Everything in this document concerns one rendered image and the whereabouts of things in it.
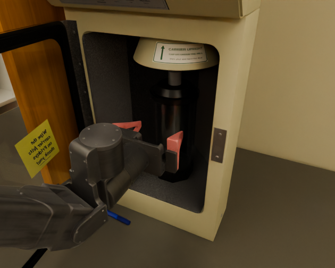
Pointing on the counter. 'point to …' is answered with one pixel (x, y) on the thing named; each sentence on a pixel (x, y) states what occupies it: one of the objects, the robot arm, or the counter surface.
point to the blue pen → (118, 217)
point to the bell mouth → (175, 55)
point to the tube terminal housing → (160, 215)
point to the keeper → (218, 144)
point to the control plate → (123, 3)
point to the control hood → (181, 8)
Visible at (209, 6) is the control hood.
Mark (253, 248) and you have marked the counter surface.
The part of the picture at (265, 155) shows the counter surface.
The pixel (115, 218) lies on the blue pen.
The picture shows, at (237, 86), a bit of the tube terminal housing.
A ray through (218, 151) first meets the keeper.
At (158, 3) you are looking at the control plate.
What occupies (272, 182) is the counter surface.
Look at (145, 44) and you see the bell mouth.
